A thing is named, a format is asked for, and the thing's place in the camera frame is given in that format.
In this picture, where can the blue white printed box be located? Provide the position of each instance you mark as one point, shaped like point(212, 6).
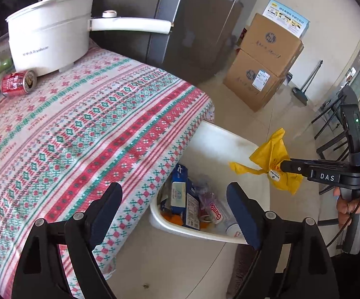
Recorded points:
point(287, 15)

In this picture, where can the dark brown mat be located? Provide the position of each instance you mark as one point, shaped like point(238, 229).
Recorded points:
point(236, 271)

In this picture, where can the patterned red green tablecloth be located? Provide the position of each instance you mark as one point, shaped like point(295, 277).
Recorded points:
point(74, 124)

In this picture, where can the orange wafer biscuit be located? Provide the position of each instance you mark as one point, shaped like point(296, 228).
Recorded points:
point(173, 218)

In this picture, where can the clear plastic bottle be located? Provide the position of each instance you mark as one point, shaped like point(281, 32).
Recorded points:
point(231, 228)

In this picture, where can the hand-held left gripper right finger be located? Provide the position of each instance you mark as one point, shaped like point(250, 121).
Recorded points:
point(245, 218)

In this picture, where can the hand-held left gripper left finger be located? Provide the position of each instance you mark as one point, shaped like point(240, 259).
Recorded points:
point(103, 215)

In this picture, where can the black metal chair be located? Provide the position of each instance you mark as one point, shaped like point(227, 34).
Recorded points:
point(327, 110)

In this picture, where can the yellow plastic wrapper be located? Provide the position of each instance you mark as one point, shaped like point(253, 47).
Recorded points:
point(270, 149)

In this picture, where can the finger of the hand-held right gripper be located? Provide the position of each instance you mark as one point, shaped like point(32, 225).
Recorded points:
point(295, 168)
point(323, 161)

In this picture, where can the white electric cooking pot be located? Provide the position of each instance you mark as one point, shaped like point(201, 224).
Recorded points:
point(43, 37)

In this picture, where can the broom with dustpan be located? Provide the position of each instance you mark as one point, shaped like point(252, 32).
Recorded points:
point(299, 95)

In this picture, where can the cardboard box with shipping label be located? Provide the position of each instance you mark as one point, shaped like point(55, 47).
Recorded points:
point(245, 90)

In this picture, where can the large blue carton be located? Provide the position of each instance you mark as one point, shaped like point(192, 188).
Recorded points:
point(178, 193)

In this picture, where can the grey refrigerator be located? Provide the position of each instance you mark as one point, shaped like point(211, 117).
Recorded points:
point(183, 21)

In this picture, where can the small green object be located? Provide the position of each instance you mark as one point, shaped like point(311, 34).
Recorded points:
point(5, 64)

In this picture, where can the white plastic trash bin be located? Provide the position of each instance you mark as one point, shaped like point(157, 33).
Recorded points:
point(217, 143)

